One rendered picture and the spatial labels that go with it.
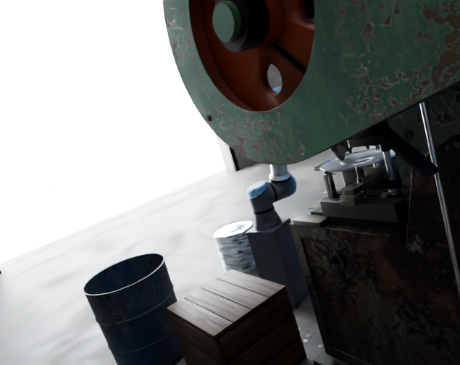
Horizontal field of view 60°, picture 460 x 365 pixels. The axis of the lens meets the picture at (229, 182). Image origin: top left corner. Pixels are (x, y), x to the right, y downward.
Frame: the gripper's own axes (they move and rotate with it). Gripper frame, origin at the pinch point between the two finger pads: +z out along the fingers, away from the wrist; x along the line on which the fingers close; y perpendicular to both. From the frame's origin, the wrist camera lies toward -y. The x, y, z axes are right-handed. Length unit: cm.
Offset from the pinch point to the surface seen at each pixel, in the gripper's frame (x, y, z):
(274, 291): -36, -19, 45
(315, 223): -27.0, 5.6, 15.9
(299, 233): -26.5, -4.9, 21.3
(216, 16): -53, 18, -56
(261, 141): -47, 14, -20
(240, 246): 12, -113, 61
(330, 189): -18.9, 8.9, 5.9
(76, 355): -103, -136, 80
